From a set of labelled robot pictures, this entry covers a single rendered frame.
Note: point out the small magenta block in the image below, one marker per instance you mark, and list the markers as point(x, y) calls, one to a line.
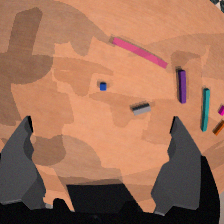
point(221, 111)

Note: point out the pink rod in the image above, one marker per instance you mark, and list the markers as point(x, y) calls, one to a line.
point(139, 52)

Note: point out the orange rod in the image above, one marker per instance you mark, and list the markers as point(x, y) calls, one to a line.
point(219, 128)

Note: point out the grey rod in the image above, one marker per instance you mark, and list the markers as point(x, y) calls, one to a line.
point(141, 109)

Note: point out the purple rod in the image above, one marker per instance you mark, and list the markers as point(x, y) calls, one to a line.
point(182, 86)

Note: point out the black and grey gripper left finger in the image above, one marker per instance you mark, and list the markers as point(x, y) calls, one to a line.
point(21, 186)

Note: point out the turquoise rod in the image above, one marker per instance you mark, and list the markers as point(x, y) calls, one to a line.
point(206, 99)

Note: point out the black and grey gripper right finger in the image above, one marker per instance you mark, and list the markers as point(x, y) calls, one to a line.
point(185, 190)

